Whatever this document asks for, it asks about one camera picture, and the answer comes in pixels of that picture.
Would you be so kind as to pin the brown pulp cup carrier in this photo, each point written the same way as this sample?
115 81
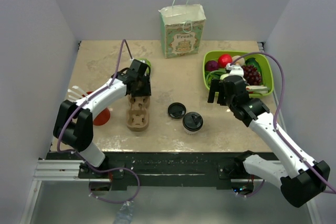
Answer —
137 113

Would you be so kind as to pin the purple toy grapes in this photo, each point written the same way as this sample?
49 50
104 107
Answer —
252 75

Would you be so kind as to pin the red cup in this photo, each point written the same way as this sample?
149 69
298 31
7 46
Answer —
102 118

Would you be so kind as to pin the clear plastic bottle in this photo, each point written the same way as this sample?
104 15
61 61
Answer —
125 213

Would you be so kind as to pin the purple toy onion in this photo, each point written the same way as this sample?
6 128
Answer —
211 65

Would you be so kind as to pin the green toy cabbage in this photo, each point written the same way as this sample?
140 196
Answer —
148 64

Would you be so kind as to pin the toy mushroom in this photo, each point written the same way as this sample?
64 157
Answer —
238 60

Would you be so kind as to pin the white paper coffee cup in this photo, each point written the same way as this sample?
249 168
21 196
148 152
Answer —
191 132

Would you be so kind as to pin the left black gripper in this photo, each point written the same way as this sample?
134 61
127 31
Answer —
146 91

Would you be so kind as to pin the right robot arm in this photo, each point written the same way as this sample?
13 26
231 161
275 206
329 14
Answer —
299 176

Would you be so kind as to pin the black coffee lid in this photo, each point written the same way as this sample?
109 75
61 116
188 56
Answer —
176 110
192 121

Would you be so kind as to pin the dark green toy pepper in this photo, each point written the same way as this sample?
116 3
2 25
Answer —
252 64

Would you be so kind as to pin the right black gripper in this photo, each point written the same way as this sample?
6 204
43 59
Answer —
215 84

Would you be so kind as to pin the white wrapped straw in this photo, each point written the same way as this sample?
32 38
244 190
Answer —
72 98
73 93
80 90

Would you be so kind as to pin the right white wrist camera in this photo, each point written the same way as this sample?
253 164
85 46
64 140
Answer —
234 70

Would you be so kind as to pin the green plastic tray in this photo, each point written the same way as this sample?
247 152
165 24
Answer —
262 60

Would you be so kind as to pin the red toy tomato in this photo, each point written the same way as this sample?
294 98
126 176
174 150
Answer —
223 60

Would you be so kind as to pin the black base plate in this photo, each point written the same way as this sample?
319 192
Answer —
124 169

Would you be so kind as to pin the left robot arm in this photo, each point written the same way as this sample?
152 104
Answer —
74 123

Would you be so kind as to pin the green paper gift bag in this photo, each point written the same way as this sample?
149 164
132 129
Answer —
181 29

